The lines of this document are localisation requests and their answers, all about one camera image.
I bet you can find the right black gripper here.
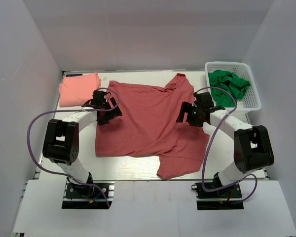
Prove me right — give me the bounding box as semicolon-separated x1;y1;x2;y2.
176;101;204;127

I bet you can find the red t-shirt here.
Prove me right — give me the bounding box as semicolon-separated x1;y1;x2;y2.
95;73;210;179

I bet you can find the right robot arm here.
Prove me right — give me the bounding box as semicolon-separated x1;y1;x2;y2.
176;92;274;197

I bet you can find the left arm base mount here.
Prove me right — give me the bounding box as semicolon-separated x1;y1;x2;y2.
61;182;114;210

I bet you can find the folded pink t-shirt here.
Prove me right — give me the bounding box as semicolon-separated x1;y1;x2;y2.
59;73;101;107

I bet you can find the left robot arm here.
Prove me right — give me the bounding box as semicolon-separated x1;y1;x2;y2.
42;88;122;197

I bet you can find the green t-shirt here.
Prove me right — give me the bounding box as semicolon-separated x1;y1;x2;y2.
208;70;251;108

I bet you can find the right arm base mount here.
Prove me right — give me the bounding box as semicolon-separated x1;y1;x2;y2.
191;183;244;211

